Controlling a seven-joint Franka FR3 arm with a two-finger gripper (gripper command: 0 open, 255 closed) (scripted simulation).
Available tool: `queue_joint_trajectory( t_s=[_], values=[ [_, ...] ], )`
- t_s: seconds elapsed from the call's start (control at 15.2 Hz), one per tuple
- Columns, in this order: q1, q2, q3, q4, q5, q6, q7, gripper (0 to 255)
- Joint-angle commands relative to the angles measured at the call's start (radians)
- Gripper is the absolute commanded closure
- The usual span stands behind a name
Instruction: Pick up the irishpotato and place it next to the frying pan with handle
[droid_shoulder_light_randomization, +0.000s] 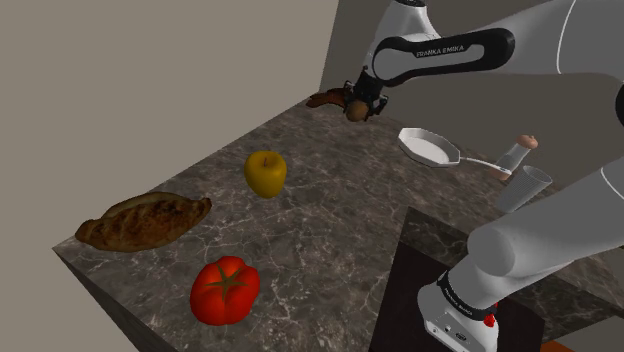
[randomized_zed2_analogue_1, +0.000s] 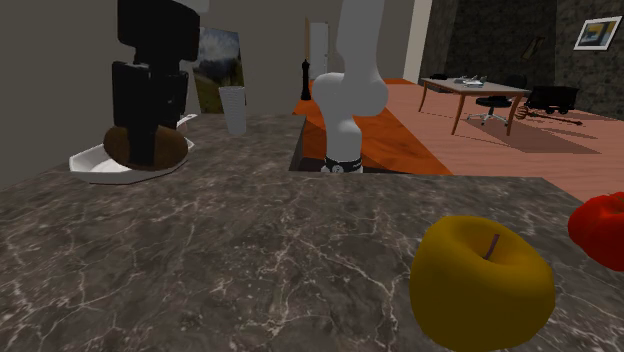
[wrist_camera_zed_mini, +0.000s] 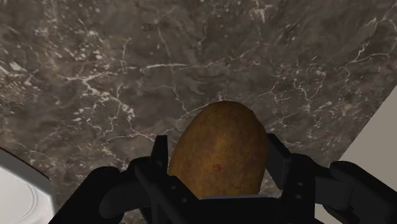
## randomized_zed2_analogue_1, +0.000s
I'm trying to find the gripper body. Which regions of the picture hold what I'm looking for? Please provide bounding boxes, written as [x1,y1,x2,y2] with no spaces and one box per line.
[116,0,202,66]

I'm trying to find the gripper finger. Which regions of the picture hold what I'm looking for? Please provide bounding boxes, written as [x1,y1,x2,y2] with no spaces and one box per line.
[150,69,190,131]
[111,60,158,167]

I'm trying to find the brown potato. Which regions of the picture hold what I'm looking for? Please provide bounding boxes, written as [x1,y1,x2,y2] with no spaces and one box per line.
[103,124,190,172]

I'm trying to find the landscape painting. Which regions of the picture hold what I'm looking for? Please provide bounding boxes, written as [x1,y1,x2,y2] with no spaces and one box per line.
[191,26,246,115]

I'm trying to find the white ribbed cup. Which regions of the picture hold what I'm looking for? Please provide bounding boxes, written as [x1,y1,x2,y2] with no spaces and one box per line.
[218,85,248,136]

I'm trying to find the white octagonal bowl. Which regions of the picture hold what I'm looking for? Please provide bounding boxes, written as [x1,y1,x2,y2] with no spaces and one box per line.
[68,113,199,185]

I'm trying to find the black pepper mill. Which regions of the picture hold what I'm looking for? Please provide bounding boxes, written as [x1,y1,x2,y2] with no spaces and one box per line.
[300,58,313,102]

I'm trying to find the white door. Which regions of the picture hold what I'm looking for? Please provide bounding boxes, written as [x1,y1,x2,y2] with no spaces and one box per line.
[308,21,331,82]

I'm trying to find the orange rug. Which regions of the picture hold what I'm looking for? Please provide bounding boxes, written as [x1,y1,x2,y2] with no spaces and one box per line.
[291,77,454,176]

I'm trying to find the black office chair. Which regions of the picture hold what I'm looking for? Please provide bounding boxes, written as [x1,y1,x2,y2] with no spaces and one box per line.
[466,73,529,127]

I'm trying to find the wooden desk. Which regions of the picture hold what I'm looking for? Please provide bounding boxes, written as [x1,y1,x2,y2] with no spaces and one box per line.
[418,73,532,137]

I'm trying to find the wooden honey dipper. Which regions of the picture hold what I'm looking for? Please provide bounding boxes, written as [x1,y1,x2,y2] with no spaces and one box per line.
[515,104,584,127]

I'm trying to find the yellow apple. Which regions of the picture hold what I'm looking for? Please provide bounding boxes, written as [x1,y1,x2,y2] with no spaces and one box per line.
[408,215,557,352]

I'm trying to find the black cart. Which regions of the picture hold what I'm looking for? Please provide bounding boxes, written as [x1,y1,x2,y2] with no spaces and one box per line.
[524,85,581,116]

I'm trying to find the red apple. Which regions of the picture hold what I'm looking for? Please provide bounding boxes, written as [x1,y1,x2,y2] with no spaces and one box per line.
[567,191,624,273]

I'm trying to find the white framed wall picture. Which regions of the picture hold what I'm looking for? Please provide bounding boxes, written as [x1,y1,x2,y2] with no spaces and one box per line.
[573,15,624,52]

